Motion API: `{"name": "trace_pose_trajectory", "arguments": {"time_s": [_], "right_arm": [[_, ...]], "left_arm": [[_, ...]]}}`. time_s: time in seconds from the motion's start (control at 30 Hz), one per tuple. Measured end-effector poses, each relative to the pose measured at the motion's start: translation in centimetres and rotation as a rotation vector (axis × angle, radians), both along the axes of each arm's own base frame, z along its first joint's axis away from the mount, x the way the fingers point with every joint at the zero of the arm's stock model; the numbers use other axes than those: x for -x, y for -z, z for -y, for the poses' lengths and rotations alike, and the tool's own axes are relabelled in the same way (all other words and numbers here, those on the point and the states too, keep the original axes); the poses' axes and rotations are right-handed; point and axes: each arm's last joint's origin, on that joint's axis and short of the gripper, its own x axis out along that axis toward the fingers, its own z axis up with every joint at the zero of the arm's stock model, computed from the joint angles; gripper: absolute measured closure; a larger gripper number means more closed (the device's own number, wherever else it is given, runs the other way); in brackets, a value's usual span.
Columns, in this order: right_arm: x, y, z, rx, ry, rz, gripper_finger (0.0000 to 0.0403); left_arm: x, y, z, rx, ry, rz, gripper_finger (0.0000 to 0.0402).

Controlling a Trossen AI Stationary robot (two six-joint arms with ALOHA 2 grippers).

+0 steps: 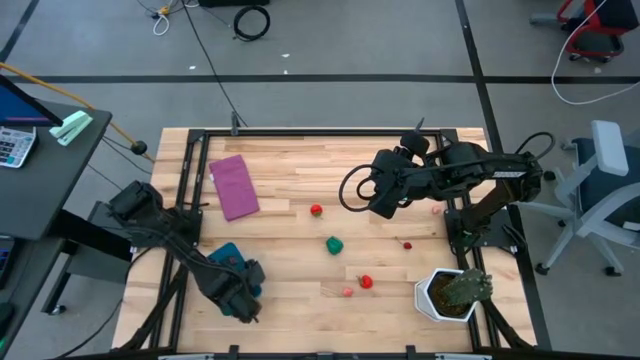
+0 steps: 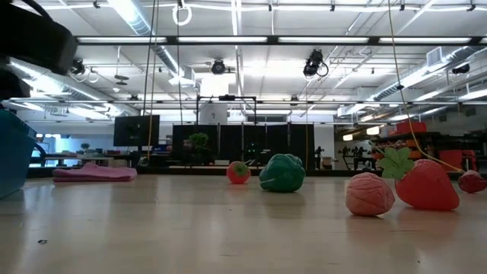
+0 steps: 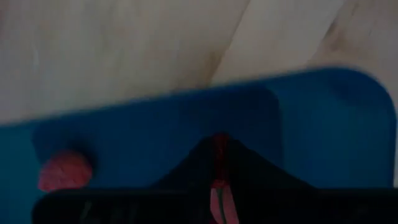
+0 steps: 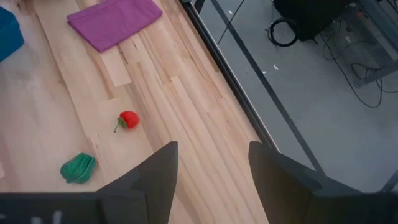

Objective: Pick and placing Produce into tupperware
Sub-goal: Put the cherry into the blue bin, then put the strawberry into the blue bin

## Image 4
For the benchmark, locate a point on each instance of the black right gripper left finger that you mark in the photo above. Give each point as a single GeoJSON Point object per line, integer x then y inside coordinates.
{"type": "Point", "coordinates": [149, 186]}

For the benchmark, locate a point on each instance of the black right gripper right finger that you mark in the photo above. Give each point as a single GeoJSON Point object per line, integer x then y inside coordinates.
{"type": "Point", "coordinates": [280, 189]}

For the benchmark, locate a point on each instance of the blue plastic tupperware container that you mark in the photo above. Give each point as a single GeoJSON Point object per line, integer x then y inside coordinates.
{"type": "Point", "coordinates": [9, 35]}

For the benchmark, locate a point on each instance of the red toy strawberry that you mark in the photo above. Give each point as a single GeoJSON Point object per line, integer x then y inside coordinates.
{"type": "Point", "coordinates": [130, 119]}

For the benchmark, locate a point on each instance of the green toy bell pepper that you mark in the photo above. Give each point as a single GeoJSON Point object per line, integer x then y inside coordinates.
{"type": "Point", "coordinates": [77, 168]}

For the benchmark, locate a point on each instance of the purple folded cloth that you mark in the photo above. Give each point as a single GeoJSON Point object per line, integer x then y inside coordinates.
{"type": "Point", "coordinates": [113, 23]}

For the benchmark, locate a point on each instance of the black equipment box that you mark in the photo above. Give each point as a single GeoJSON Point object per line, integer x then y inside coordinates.
{"type": "Point", "coordinates": [311, 18]}

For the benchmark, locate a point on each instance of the black table edge rail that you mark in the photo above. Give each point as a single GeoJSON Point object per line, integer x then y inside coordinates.
{"type": "Point", "coordinates": [228, 74]}

